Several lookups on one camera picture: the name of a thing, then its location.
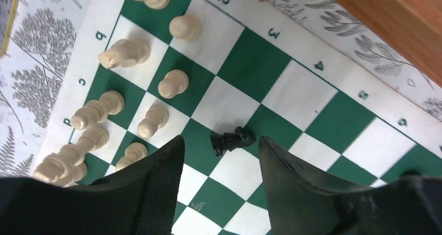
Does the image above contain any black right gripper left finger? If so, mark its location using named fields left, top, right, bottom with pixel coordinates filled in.
left=1, top=135, right=185, bottom=234

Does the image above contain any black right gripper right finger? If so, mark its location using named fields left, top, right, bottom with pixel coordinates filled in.
left=258, top=135, right=441, bottom=234

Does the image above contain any black piece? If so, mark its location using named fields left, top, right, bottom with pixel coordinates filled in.
left=210, top=126, right=256, bottom=157

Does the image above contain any white chess pieces row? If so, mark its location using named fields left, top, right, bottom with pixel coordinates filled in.
left=36, top=0, right=214, bottom=184

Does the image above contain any green white chess board mat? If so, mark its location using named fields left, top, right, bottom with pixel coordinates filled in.
left=32, top=0, right=442, bottom=235

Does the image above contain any floral table cloth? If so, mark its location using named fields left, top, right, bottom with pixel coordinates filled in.
left=0, top=0, right=442, bottom=179

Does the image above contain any orange wooden compartment tray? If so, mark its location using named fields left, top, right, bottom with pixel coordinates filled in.
left=336, top=0, right=441, bottom=85

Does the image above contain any gold metal tin box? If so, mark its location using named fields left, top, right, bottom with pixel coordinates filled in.
left=1, top=0, right=19, bottom=57

